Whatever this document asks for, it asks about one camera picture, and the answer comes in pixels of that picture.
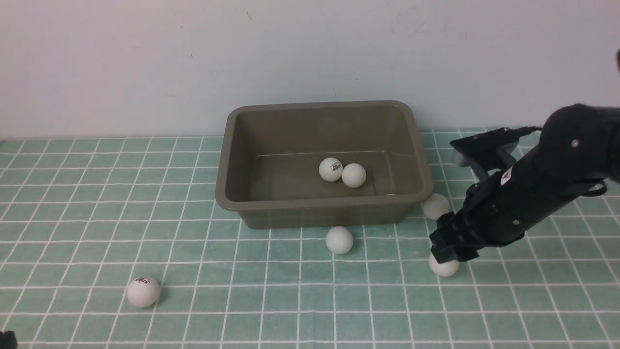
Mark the white logo ping-pong ball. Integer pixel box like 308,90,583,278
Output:
318,157,343,182
125,276,161,308

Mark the brown plastic bin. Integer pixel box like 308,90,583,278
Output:
215,101,434,229

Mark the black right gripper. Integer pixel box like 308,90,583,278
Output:
430,146,606,263

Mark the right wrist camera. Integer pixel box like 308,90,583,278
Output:
450,128,522,182

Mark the green checkered tablecloth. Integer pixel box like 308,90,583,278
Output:
0,137,620,349

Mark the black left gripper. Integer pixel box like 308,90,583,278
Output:
0,331,18,349

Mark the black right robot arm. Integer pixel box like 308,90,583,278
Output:
430,104,620,264

